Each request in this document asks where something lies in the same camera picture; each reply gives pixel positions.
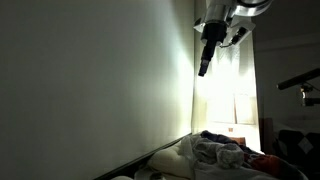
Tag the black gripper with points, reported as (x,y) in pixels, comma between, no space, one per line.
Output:
(212,34)

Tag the clear plastic bag with clothes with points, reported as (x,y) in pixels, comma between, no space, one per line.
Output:
(203,171)

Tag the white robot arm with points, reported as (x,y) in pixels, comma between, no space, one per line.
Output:
(225,11)

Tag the white sheer curtain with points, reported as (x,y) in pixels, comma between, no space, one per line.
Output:
(225,100)

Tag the grey fuzzy garment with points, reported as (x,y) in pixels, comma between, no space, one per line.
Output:
(226,156)

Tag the white quilted cushion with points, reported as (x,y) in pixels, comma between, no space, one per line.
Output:
(166,164)

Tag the orange garment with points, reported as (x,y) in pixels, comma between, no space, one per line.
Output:
(266,163)

